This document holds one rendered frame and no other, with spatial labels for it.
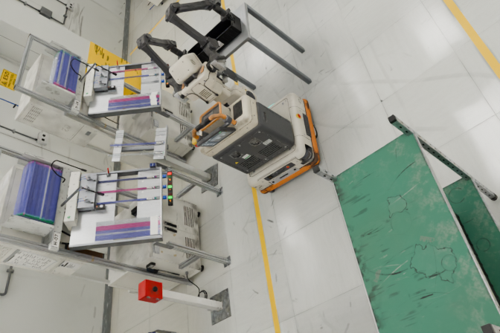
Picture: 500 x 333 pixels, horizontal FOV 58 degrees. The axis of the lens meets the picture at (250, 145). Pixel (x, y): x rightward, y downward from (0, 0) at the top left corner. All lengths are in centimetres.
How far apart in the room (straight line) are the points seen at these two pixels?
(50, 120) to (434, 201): 378
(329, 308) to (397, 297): 141
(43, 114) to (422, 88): 339
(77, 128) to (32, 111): 44
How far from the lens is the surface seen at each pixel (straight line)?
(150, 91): 478
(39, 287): 536
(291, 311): 351
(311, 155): 353
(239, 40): 378
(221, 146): 342
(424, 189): 198
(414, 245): 193
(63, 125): 487
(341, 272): 328
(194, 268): 424
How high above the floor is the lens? 261
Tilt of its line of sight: 37 degrees down
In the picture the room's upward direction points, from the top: 63 degrees counter-clockwise
